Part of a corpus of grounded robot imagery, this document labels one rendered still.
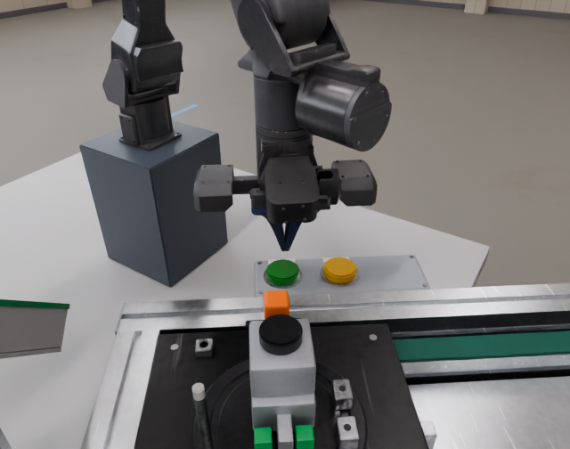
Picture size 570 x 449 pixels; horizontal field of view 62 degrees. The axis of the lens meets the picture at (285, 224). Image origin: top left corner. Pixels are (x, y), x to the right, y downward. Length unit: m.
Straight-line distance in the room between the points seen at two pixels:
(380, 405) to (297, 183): 0.21
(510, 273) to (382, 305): 1.78
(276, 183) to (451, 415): 0.29
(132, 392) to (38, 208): 0.59
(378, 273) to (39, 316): 0.37
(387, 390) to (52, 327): 0.31
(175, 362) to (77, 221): 0.51
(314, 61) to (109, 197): 0.41
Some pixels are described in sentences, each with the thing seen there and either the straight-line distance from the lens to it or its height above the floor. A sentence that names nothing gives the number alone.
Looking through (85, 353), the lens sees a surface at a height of 0.86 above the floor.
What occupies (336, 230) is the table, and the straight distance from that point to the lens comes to 0.84.
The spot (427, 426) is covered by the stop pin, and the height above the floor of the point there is 0.97.
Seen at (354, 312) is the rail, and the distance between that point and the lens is 0.54.
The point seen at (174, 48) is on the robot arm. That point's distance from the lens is 0.64.
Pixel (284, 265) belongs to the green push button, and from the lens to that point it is 0.58.
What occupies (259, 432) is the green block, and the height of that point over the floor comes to 1.04.
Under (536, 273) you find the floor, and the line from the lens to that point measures 2.37.
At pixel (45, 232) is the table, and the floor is 0.86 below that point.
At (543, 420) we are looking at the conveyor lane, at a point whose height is 0.92.
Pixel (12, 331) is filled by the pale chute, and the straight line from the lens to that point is 0.44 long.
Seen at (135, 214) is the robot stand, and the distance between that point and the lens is 0.70.
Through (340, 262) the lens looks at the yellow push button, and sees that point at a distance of 0.59.
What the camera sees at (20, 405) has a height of 0.86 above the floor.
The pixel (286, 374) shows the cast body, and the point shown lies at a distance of 0.33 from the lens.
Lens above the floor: 1.33
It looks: 34 degrees down
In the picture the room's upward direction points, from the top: straight up
